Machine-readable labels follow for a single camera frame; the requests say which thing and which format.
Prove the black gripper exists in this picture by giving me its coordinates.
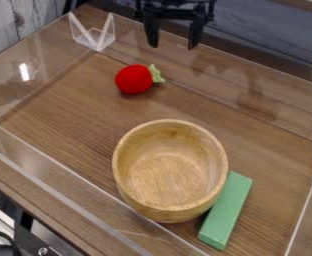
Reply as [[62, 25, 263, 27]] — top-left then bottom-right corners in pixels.
[[135, 0, 217, 49]]

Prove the red plush strawberry toy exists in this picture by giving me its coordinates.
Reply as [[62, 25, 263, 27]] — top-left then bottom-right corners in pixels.
[[115, 64, 165, 95]]

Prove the wooden bowl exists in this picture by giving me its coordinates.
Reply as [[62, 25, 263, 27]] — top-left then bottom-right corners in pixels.
[[112, 119, 228, 223]]

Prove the green rectangular block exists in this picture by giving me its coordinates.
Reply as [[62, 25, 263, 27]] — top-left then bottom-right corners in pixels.
[[197, 171, 252, 251]]

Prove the clear acrylic corner bracket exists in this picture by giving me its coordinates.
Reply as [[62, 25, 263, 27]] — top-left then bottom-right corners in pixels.
[[68, 13, 116, 52]]

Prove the clear acrylic enclosure wall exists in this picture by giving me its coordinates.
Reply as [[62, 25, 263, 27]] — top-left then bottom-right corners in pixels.
[[0, 15, 312, 256]]

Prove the black metal table frame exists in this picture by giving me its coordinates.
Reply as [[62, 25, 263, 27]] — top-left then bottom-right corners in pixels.
[[14, 211, 61, 256]]

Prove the black cable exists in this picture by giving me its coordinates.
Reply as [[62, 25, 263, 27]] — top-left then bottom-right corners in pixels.
[[0, 230, 22, 256]]

